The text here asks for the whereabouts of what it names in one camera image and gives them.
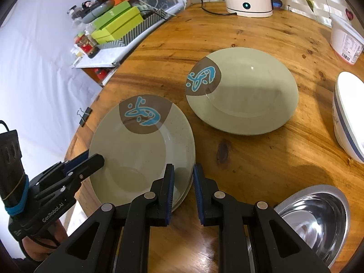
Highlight black white striped box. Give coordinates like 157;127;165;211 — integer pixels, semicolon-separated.
97;7;168;50

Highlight small dark bottle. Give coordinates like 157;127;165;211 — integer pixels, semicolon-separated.
68;5;83;21

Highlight white sheet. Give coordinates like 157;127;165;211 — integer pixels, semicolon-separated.
0;0;120;194

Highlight small decorated jar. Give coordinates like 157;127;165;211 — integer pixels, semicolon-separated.
74;33;100;59

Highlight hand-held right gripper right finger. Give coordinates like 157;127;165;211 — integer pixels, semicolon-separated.
193;163;333;273

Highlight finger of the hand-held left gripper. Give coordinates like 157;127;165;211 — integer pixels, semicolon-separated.
61;154;105;190
45;151;90;177

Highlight grey oval case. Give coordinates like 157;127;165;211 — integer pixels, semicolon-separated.
82;0;116;23

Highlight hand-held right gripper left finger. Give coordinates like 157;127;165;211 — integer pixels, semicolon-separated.
34;163;175;273

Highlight lime green box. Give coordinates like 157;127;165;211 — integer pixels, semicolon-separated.
90;6;144;45

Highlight beige bowl with blue pattern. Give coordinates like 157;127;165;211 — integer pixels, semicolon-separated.
185;48;299;136

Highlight person's left hand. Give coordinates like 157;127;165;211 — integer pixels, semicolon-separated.
21;220;69;261

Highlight heart print curtain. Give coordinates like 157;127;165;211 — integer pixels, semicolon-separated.
186;0;364;39

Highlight green plate blue fish print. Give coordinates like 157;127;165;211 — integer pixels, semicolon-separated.
89;94;196;209
171;159;197;214

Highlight white bowl blue stripe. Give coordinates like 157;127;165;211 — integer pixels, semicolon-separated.
332;72;364;164

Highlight white plastic tub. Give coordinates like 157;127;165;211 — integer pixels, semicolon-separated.
330;14;364;65

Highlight white flat board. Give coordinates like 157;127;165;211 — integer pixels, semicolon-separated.
71;53;126;69

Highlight black binder clip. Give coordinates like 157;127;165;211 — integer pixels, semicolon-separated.
77;106;93;127

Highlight olive green box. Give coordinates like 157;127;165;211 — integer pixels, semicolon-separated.
106;0;133;13

